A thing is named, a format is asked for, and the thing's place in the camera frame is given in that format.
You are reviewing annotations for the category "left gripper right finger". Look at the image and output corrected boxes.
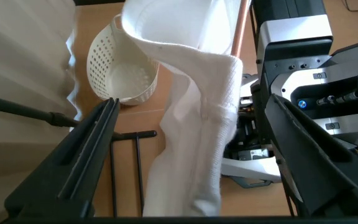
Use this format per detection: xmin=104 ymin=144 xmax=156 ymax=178
xmin=265 ymin=93 xmax=358 ymax=218

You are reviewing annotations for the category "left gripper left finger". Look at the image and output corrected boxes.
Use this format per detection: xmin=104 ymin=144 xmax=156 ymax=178
xmin=4 ymin=98 xmax=121 ymax=218

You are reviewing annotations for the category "white garment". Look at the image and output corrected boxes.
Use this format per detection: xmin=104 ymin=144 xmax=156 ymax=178
xmin=121 ymin=0 xmax=244 ymax=218

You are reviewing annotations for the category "pink clothes hanger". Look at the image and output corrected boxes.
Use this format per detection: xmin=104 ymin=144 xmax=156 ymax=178
xmin=230 ymin=0 xmax=250 ymax=59

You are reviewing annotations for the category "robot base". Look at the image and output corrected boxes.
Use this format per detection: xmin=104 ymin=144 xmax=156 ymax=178
xmin=221 ymin=0 xmax=358 ymax=190

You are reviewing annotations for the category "black clothes rack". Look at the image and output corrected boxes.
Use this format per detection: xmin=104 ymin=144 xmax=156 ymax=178
xmin=0 ymin=92 xmax=158 ymax=218

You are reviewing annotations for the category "white laundry basket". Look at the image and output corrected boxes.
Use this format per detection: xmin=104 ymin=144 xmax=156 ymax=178
xmin=86 ymin=14 xmax=160 ymax=106

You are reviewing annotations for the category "beige curtain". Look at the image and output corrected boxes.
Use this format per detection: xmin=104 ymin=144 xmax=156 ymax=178
xmin=0 ymin=0 xmax=83 ymax=224

